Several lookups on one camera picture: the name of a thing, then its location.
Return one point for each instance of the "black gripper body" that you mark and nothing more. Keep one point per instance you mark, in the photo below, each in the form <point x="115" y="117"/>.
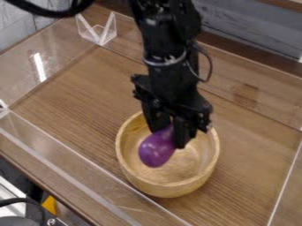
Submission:
<point x="170" y="86"/>

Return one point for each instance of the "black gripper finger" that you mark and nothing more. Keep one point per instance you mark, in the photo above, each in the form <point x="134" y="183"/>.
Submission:
<point x="185" y="130"/>
<point x="157" y="117"/>

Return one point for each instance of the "purple toy eggplant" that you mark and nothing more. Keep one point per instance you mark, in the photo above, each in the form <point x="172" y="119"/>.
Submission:
<point x="157" y="148"/>

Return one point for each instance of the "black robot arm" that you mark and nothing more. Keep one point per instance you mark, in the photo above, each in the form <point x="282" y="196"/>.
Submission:
<point x="169" y="24"/>

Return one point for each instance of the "brown wooden bowl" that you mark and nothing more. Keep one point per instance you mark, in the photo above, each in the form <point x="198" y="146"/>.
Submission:
<point x="188" y="169"/>

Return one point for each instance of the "clear acrylic tray walls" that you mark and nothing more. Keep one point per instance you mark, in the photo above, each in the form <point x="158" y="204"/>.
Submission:
<point x="66" y="98"/>

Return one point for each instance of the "yellow black machine base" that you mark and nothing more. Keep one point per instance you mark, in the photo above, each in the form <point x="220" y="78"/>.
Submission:
<point x="23" y="202"/>

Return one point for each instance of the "clear acrylic corner bracket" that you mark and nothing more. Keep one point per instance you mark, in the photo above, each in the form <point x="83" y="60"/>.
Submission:
<point x="101" y="35"/>

